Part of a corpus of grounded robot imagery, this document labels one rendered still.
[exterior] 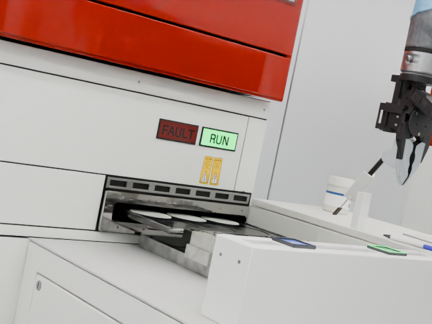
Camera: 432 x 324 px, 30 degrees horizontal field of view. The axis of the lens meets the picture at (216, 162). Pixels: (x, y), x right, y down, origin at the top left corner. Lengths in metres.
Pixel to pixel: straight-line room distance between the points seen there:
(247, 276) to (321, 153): 3.18
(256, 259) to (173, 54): 0.69
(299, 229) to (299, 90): 2.34
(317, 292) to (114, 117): 0.67
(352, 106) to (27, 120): 3.05
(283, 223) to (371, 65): 2.72
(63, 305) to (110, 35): 0.57
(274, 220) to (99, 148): 0.50
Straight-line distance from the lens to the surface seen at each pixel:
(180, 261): 1.77
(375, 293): 1.54
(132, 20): 1.78
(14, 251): 1.78
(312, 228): 1.95
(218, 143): 2.01
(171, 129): 1.92
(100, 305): 1.53
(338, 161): 4.56
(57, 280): 1.66
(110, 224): 1.86
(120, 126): 1.84
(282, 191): 4.29
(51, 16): 1.68
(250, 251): 1.29
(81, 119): 1.79
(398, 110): 1.59
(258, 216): 2.09
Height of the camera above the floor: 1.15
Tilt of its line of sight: 3 degrees down
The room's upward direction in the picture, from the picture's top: 11 degrees clockwise
